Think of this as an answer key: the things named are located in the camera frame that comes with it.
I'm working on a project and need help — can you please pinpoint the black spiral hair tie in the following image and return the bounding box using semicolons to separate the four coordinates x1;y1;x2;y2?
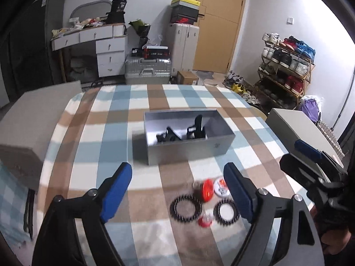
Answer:
172;194;203;223
213;198;240;223

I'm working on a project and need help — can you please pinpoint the large black hair claw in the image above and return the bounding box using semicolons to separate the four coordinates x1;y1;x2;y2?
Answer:
187;115;206;139

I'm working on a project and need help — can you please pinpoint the person's right hand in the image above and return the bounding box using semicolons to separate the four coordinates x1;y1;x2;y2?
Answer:
321;209;354;258

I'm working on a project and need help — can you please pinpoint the beige cabinet right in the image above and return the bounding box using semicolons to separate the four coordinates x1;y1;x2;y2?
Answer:
265;108;344;170

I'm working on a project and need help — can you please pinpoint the purple bag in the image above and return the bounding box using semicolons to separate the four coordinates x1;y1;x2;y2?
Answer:
298;95;324;124

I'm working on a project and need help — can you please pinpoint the silver open box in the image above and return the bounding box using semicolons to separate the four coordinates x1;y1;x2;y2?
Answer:
144;109;235;165

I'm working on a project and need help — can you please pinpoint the wooden shoe rack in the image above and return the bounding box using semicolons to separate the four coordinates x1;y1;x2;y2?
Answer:
254;41;315;110

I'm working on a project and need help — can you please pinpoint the white round badge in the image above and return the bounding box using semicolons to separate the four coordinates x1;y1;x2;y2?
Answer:
214;177;231;198

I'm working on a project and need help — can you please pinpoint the red round cap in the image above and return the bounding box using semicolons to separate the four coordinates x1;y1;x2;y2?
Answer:
200;179;214;202

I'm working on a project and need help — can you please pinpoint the checkered tablecloth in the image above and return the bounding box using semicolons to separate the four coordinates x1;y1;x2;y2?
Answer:
37;85;306;265

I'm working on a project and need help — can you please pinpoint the grey bedside cabinet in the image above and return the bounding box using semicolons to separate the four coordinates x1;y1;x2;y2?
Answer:
1;81;82;191

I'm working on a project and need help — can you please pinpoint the small cardboard box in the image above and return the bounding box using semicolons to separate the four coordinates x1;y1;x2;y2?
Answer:
177;71;199;85

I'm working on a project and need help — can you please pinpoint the white upright suitcase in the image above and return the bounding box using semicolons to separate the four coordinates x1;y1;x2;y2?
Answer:
166;23;200;76

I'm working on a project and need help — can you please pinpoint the wooden door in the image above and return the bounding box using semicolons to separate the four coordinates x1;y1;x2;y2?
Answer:
194;0;245;73

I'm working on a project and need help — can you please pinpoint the black red box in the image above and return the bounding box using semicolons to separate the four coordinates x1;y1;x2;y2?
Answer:
143;46;170;59

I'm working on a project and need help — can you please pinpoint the black nike shoe box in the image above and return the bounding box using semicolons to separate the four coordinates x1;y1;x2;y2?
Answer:
170;6;199;25

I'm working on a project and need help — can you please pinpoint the silver lying suitcase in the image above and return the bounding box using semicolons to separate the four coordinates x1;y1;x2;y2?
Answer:
124;58;172;85

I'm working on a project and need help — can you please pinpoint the dark refrigerator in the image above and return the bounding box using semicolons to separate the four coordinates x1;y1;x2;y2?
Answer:
1;0;64;102

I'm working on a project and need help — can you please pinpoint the yellow shoe box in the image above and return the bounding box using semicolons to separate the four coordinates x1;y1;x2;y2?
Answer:
170;0;200;8

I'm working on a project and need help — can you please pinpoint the flower bouquet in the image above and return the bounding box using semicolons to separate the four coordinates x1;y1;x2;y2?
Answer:
129;19;150;48

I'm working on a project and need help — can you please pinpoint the white dressing desk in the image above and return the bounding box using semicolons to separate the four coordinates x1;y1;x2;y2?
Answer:
51;23;128;78

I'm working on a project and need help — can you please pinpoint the grey mirror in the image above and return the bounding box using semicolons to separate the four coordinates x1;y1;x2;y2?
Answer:
69;0;112;22

